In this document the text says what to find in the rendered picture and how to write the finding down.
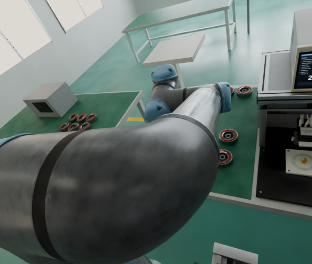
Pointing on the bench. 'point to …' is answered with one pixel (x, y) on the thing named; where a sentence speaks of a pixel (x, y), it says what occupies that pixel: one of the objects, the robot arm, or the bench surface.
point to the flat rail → (300, 111)
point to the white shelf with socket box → (175, 53)
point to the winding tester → (310, 39)
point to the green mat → (238, 146)
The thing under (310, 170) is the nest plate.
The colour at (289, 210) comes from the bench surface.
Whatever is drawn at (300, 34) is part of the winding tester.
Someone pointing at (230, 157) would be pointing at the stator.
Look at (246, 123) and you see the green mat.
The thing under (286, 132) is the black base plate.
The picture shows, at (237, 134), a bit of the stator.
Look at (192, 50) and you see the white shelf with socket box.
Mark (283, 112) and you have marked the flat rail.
